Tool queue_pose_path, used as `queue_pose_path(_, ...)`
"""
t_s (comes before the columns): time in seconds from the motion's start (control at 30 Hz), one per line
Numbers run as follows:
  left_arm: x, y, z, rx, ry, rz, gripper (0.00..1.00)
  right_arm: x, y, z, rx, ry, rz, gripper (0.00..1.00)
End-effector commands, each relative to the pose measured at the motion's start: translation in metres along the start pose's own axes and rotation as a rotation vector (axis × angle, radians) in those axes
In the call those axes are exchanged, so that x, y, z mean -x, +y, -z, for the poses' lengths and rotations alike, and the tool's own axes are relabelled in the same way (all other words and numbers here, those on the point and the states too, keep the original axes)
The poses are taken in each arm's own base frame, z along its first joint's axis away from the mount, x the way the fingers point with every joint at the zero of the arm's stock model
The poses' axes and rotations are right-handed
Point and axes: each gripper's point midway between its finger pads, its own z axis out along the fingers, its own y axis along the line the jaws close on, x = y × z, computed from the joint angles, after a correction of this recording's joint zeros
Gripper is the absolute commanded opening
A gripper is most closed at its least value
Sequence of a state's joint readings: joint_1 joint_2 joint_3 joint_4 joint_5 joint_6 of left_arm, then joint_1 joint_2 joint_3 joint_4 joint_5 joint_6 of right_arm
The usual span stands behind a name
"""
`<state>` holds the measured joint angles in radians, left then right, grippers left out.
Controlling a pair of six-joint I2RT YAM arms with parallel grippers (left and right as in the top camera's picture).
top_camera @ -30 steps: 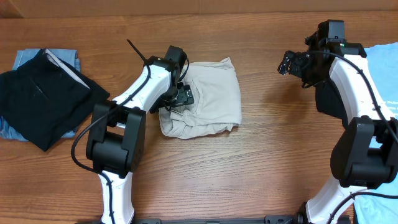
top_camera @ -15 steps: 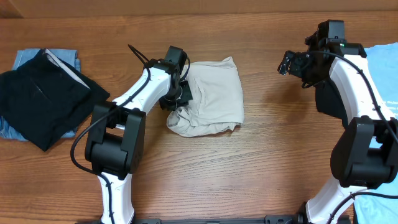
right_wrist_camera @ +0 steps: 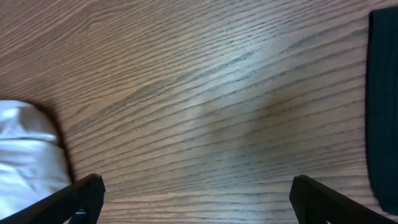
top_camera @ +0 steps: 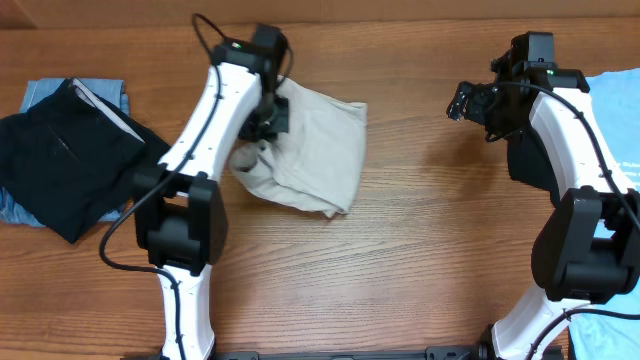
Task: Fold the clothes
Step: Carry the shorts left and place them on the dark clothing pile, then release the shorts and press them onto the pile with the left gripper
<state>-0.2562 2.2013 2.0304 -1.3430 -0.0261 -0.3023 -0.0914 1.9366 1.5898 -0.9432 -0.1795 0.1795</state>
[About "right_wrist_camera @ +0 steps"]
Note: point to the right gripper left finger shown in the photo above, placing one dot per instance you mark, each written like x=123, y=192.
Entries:
x=80, y=202

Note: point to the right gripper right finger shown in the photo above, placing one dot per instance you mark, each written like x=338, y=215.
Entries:
x=315, y=203

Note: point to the beige khaki shorts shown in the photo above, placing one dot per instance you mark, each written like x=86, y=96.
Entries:
x=33, y=165

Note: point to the black garment right pile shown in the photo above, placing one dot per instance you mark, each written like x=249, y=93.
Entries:
x=381, y=107

